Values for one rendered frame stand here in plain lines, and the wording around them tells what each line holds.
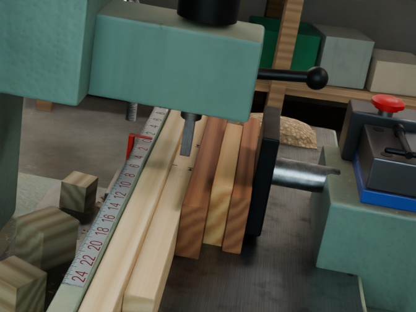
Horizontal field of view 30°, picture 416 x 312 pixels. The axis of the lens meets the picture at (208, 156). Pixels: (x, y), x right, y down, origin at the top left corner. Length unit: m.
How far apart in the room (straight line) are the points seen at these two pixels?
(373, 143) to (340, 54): 3.02
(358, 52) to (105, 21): 3.10
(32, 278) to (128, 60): 0.20
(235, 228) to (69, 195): 0.30
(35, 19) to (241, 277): 0.25
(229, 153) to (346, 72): 3.03
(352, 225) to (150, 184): 0.17
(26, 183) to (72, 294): 0.50
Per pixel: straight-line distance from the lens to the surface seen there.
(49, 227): 0.77
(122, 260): 0.51
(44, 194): 0.93
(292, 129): 0.92
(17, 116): 0.81
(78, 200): 0.89
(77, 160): 3.05
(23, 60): 0.62
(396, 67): 3.76
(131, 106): 0.74
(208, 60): 0.63
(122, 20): 0.63
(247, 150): 0.72
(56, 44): 0.61
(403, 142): 0.66
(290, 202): 0.76
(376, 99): 0.71
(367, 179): 0.64
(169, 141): 0.72
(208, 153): 0.71
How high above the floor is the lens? 1.21
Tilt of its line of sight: 22 degrees down
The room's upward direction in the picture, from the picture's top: 10 degrees clockwise
